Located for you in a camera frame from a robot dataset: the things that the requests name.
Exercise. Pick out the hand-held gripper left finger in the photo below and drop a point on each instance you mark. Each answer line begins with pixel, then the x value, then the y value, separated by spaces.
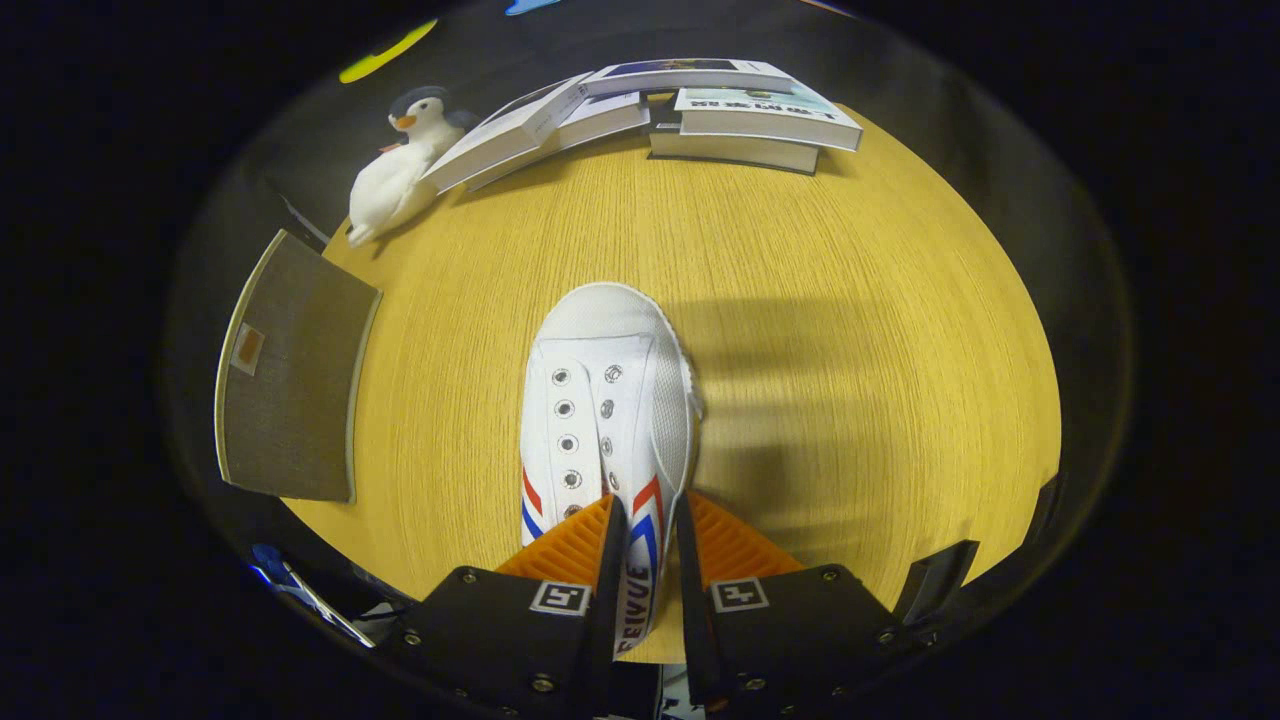
pixel 520 640

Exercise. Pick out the book with pale green cover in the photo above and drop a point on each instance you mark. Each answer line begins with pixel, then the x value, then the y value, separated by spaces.
pixel 770 120

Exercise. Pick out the white plush toy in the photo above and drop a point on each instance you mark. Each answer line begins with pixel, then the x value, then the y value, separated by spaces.
pixel 385 190

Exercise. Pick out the book with blue picture cover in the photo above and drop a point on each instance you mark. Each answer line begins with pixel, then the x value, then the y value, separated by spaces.
pixel 690 75

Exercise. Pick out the blue plastic object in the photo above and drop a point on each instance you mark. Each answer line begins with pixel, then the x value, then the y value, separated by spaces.
pixel 275 570

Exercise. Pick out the dark grey book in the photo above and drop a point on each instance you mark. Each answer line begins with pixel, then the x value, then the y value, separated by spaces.
pixel 730 155

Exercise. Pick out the white book with portrait cover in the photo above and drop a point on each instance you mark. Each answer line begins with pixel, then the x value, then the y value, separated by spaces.
pixel 490 140

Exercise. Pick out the penguin plush toy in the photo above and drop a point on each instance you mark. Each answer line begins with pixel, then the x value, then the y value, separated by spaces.
pixel 420 115

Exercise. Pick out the white shoe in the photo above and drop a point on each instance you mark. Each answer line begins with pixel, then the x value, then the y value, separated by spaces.
pixel 610 400

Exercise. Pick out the plain white book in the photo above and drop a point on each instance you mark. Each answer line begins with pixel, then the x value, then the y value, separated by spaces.
pixel 600 115

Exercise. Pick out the grey fabric storage box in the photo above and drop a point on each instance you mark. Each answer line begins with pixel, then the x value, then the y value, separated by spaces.
pixel 295 380

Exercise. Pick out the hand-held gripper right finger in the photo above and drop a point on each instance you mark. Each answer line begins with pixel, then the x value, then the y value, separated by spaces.
pixel 790 640

